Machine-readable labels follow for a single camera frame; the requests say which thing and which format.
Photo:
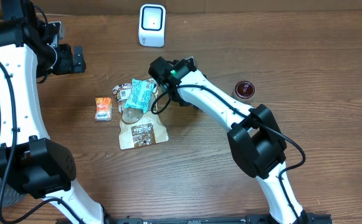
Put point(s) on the beige snack bag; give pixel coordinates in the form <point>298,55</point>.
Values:
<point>137,128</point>

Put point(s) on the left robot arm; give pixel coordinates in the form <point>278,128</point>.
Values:
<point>30,162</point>

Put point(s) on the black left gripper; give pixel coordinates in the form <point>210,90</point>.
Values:
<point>68,66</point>

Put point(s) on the teal snack packet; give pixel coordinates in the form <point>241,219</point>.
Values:
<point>141,91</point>

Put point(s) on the white barcode scanner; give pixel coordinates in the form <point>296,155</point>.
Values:
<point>151,29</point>

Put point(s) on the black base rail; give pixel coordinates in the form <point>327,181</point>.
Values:
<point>249,219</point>

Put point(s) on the orange small packet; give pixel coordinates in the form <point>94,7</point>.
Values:
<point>103,109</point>

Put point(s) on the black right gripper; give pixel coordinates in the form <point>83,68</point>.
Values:
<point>186,104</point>

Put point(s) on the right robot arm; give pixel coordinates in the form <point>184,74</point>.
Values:
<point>256,142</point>

